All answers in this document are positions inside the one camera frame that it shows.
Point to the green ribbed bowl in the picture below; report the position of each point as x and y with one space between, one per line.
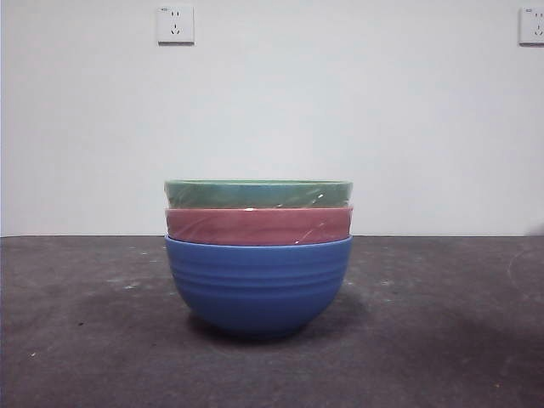
255 194

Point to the red ribbed bowl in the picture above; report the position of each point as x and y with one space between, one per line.
255 225

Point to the blue ribbed bowl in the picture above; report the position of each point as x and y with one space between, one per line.
259 293

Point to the white wall socket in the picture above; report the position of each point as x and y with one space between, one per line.
176 25
533 26

